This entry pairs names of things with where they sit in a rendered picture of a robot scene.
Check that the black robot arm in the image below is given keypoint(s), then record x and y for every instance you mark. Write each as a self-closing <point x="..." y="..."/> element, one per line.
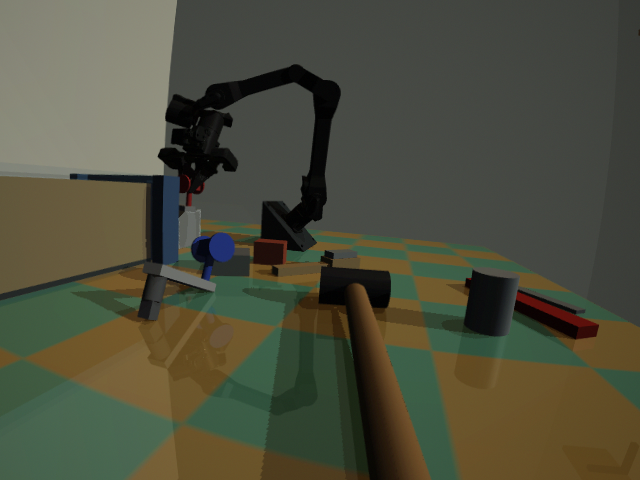
<point x="326" y="94"/>

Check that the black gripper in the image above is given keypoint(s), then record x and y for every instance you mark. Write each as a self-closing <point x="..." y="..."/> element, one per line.
<point x="206" y="162"/>

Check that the grey cylinder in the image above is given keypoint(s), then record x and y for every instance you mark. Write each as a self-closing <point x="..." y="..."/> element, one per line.
<point x="491" y="301"/>

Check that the black mallet with brown handle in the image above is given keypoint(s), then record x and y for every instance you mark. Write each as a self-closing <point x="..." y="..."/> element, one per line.
<point x="392" y="448"/>

